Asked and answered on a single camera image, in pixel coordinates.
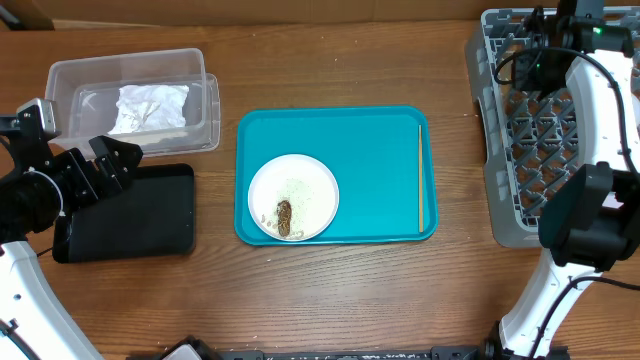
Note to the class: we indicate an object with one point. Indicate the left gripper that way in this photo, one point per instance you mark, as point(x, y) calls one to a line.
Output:
point(72, 163)

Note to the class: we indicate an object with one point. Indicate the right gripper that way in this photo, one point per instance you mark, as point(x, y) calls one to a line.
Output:
point(524, 79)

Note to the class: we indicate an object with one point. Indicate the white napkin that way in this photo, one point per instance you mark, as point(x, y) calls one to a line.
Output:
point(143, 108)

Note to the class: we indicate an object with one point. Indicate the black plastic tray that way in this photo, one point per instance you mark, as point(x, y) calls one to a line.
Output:
point(154, 217)

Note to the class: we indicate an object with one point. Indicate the large white plate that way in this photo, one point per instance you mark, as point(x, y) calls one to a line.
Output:
point(309, 186)

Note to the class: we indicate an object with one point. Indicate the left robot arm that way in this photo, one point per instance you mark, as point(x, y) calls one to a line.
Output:
point(34, 324)

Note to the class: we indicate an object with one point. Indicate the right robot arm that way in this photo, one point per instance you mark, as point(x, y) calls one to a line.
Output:
point(592, 221)

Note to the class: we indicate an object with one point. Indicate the grey dishwasher rack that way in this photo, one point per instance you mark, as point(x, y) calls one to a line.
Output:
point(532, 142)

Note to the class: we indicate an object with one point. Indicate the clear plastic bin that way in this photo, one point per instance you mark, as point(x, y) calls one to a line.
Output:
point(85, 92)

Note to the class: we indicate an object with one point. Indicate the brown cardboard backdrop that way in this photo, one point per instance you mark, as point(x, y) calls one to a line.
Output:
point(45, 14)

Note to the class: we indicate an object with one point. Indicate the brown food scrap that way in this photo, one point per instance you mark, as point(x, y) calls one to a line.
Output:
point(284, 215)

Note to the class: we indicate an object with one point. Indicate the teal serving tray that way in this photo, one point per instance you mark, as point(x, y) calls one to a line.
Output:
point(373, 154)

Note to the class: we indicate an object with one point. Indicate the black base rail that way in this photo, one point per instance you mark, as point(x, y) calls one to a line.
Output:
point(192, 348)

